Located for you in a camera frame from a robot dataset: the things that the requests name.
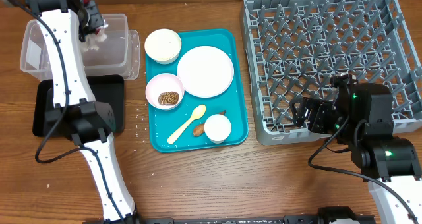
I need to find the yellow plastic spoon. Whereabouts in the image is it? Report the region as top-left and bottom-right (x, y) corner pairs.
(167, 104), (206, 144)

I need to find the clear plastic waste bin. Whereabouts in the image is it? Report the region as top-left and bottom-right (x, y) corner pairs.
(20, 14), (140, 81)

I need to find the cream white bowl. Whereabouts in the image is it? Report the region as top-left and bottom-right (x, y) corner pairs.
(144, 28), (182, 65)

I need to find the pink round plate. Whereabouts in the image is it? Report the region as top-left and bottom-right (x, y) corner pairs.
(177, 46), (234, 98)

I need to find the brown carrot-like food scrap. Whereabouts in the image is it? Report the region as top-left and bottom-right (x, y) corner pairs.
(192, 110), (227, 138)

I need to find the black plastic tray bin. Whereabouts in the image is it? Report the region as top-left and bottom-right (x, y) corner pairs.
(32, 74), (125, 137)

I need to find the grey dishwasher rack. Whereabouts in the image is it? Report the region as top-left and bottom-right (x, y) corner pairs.
(242, 0), (421, 145)

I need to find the pink bowl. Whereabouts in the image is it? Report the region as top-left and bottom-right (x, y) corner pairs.
(145, 73), (185, 111)

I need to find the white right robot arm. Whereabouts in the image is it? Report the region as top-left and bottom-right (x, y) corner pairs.
(289, 74), (421, 223)

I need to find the black rail at table edge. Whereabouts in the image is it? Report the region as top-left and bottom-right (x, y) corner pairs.
(82, 206), (377, 224)

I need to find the white tissue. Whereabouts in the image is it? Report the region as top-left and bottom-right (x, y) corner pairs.
(80, 15), (109, 53)

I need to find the cream white cup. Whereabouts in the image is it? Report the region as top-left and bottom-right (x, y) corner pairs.
(204, 114), (231, 144)

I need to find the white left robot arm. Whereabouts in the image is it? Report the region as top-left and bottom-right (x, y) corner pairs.
(23, 0), (141, 223)

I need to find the brown shiitake mushroom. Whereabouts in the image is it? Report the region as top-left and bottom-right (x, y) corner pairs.
(158, 92), (179, 105)

